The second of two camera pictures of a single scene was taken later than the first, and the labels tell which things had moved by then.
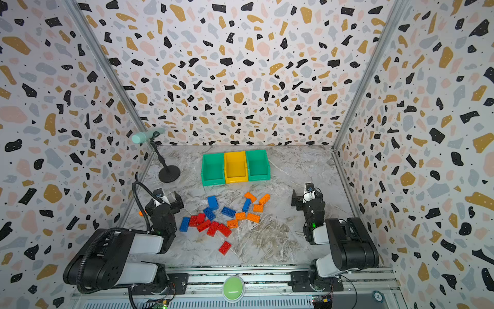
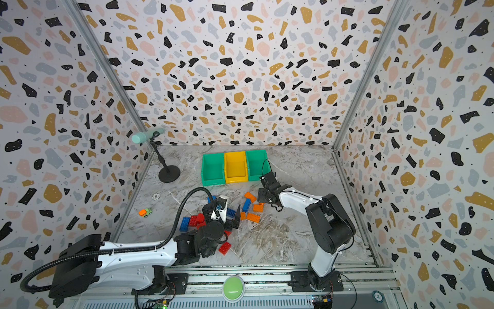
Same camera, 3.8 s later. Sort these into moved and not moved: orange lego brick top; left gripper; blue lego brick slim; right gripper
Moved: left gripper; right gripper
Not moved: orange lego brick top; blue lego brick slim
